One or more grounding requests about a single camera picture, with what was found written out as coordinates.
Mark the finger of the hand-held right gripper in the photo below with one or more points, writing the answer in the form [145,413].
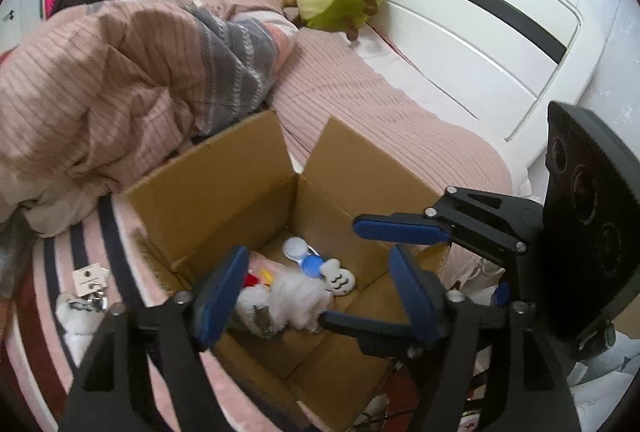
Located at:
[400,229]
[370,328]

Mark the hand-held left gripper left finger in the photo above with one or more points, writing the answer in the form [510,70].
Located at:
[220,299]

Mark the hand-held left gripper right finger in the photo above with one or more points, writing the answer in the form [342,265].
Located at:
[417,294]

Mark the white plush with red bow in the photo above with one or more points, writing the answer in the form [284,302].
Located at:
[250,302]

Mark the white and blue lens case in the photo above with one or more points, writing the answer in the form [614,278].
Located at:
[300,249]

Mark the brown cardboard box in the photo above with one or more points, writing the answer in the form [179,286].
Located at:
[220,192]

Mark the pink and yellow packet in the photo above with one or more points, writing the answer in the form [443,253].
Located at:
[267,267]

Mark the grey cloth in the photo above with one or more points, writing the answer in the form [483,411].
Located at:
[610,392]

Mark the white bed headboard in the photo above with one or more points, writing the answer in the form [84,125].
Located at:
[480,22]

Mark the patchwork striped quilt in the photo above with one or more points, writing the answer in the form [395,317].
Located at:
[110,87]

